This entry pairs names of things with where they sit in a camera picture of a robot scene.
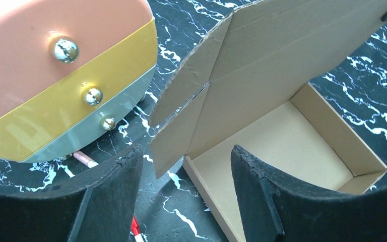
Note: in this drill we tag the brown cardboard box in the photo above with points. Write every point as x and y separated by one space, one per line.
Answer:
247 84

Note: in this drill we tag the white pink marker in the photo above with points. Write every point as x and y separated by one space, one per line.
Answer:
84 159

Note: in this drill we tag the round white drawer cabinet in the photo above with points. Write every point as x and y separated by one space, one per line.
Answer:
69 72

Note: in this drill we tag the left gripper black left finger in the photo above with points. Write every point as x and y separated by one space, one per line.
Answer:
96 205

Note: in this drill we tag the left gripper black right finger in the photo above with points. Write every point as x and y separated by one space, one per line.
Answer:
276 206

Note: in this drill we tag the white marker red cap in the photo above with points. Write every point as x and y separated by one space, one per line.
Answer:
136 230

